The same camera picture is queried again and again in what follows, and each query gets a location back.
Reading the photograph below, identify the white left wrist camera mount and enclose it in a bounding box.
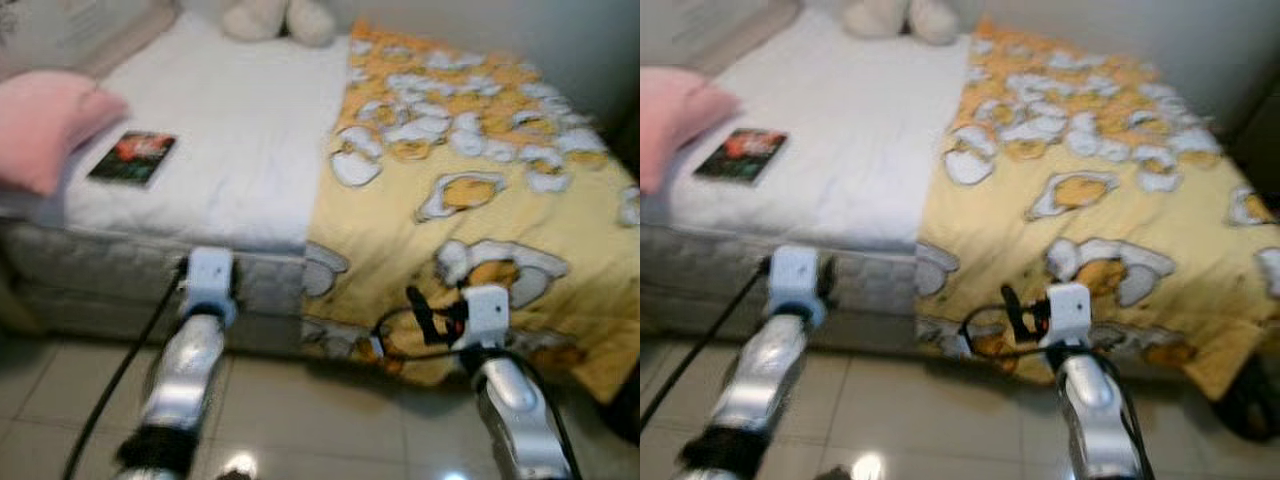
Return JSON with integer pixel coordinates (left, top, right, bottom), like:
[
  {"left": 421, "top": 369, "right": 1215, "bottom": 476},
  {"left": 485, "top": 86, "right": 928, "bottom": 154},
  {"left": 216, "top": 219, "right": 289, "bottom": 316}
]
[
  {"left": 183, "top": 247, "right": 239, "bottom": 326},
  {"left": 768, "top": 245, "right": 829, "bottom": 326}
]

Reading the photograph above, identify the white plush toy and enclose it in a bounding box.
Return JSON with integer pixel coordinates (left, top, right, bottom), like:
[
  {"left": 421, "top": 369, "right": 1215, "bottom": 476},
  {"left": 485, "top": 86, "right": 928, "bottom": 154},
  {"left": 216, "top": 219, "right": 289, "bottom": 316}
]
[
  {"left": 220, "top": 0, "right": 337, "bottom": 48},
  {"left": 842, "top": 0, "right": 959, "bottom": 46}
]

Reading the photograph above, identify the grey patterned headboard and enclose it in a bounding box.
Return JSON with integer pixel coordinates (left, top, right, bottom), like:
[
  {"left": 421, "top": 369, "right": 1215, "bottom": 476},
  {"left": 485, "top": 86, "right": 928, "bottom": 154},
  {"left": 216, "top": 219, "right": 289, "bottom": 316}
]
[
  {"left": 0, "top": 0, "right": 181, "bottom": 81},
  {"left": 640, "top": 0, "right": 801, "bottom": 76}
]

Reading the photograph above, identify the yellow egg print duvet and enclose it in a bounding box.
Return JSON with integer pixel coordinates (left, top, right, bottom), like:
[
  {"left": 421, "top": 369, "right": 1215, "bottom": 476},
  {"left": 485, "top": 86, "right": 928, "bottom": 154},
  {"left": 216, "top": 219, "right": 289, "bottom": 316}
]
[
  {"left": 912, "top": 15, "right": 1280, "bottom": 401},
  {"left": 300, "top": 18, "right": 641, "bottom": 406}
]

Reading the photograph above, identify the grey quilted mattress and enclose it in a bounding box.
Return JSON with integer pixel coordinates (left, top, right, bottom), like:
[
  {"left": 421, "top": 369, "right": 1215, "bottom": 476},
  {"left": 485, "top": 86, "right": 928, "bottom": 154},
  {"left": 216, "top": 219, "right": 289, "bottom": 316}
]
[
  {"left": 640, "top": 225, "right": 921, "bottom": 351},
  {"left": 0, "top": 218, "right": 309, "bottom": 356}
]

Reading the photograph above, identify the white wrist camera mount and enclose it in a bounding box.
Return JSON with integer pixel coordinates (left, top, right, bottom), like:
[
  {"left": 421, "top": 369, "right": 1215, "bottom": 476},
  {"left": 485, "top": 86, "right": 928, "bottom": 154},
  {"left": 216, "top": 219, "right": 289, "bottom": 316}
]
[
  {"left": 1040, "top": 282, "right": 1093, "bottom": 349},
  {"left": 183, "top": 247, "right": 239, "bottom": 326},
  {"left": 768, "top": 245, "right": 829, "bottom": 326},
  {"left": 455, "top": 285, "right": 513, "bottom": 351}
]

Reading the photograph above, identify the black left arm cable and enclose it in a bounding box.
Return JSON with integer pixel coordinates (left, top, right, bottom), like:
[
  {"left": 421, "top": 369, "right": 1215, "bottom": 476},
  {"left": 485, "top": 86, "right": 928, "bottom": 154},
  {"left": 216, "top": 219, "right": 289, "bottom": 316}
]
[
  {"left": 640, "top": 258, "right": 773, "bottom": 431},
  {"left": 62, "top": 258, "right": 191, "bottom": 480}
]

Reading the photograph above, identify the dark book with red cover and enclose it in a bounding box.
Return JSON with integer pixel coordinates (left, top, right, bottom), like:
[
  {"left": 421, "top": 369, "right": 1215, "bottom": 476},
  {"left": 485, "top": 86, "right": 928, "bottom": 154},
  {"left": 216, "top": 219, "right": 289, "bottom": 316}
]
[
  {"left": 87, "top": 130, "right": 178, "bottom": 188},
  {"left": 693, "top": 127, "right": 789, "bottom": 186}
]

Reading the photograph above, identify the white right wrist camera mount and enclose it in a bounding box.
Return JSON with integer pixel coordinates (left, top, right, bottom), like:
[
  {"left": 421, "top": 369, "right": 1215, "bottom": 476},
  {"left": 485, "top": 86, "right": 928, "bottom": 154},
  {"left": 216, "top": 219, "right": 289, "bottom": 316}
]
[
  {"left": 455, "top": 285, "right": 513, "bottom": 351},
  {"left": 1040, "top": 282, "right": 1093, "bottom": 349}
]

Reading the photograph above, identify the white bed sheet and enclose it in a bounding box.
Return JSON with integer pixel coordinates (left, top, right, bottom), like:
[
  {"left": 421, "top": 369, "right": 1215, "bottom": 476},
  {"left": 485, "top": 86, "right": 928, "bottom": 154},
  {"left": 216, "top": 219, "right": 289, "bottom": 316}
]
[
  {"left": 0, "top": 10, "right": 353, "bottom": 251},
  {"left": 655, "top": 8, "right": 976, "bottom": 253}
]

